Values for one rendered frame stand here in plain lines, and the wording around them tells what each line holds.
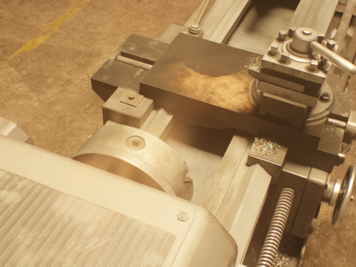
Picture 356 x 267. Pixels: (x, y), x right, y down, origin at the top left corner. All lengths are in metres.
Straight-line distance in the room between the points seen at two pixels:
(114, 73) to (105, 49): 1.67
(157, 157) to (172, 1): 3.01
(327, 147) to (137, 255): 0.96
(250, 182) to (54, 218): 0.79
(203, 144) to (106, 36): 1.94
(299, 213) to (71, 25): 2.39
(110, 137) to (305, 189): 0.75
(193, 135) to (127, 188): 0.98
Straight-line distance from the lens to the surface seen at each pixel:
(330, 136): 1.54
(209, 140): 1.65
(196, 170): 1.56
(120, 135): 0.95
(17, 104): 2.96
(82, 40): 3.42
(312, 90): 1.37
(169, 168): 0.93
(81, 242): 0.65
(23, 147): 0.77
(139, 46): 1.79
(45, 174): 0.73
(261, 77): 1.35
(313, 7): 2.25
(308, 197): 1.55
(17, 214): 0.69
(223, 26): 1.99
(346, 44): 2.89
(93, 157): 0.94
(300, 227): 1.67
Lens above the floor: 1.87
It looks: 43 degrees down
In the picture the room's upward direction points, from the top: 5 degrees clockwise
